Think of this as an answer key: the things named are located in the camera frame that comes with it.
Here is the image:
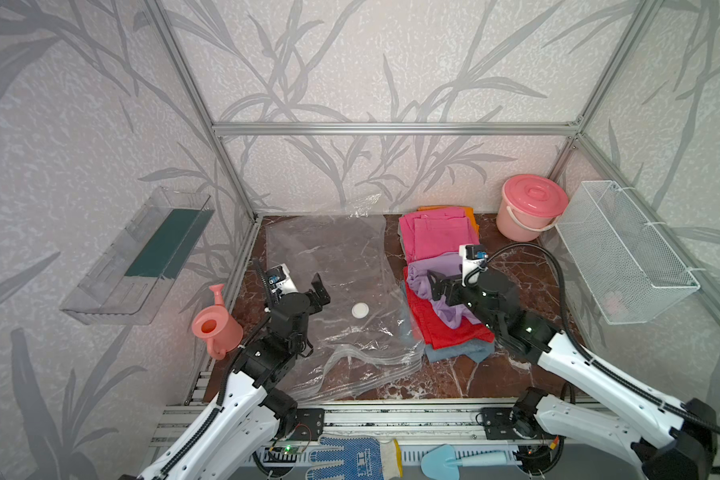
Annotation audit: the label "lilac garment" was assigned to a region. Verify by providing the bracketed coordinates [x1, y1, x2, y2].
[406, 252, 481, 329]

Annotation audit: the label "blue towel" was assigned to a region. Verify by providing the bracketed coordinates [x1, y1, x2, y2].
[400, 281, 495, 363]

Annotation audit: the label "red garment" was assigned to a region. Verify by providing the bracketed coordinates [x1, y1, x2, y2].
[404, 262, 495, 350]

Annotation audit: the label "clear plastic vacuum bag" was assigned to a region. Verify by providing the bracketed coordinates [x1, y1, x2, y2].
[265, 194, 424, 403]

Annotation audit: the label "orange trousers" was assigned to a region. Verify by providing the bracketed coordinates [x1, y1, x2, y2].
[418, 205, 479, 234]

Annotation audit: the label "pink garment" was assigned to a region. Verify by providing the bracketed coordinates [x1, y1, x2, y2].
[398, 206, 479, 262]

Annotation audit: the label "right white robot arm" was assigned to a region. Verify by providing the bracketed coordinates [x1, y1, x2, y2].
[427, 245, 720, 479]

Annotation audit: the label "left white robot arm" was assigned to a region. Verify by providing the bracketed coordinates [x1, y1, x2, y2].
[136, 265, 331, 479]

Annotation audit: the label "white vacuum bag valve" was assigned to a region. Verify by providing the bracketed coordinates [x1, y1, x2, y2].
[351, 302, 370, 319]

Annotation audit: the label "pink watering can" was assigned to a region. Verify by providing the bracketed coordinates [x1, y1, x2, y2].
[191, 284, 244, 360]

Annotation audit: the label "pink lidded bucket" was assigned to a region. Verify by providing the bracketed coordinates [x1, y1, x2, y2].
[496, 174, 569, 242]

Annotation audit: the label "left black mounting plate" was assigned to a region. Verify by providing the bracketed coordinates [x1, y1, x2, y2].
[282, 408, 326, 442]

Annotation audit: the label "black mounting plate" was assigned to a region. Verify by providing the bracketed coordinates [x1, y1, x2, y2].
[282, 408, 326, 442]
[477, 407, 542, 440]

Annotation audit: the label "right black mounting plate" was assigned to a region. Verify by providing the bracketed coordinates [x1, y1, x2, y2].
[477, 407, 542, 440]

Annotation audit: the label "blue dotted work glove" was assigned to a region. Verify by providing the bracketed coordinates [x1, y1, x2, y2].
[305, 435, 403, 480]

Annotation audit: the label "light blue toy shovel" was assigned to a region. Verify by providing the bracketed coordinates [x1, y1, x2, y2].
[420, 445, 508, 480]

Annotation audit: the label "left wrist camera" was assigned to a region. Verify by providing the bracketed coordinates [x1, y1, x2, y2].
[265, 264, 298, 301]

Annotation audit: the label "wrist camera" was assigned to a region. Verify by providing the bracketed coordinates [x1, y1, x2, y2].
[459, 244, 488, 285]
[265, 264, 298, 301]

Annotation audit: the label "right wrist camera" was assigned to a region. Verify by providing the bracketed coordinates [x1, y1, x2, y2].
[459, 244, 488, 285]

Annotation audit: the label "white wire mesh basket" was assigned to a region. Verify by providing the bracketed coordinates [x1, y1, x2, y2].
[556, 180, 700, 326]

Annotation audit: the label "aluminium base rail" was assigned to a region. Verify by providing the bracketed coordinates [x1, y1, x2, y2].
[146, 398, 661, 451]

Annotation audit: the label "clear plastic wall shelf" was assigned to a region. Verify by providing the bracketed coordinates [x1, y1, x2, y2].
[60, 187, 215, 326]

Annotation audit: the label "aluminium frame crossbar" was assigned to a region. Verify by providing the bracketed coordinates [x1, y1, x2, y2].
[212, 122, 578, 137]

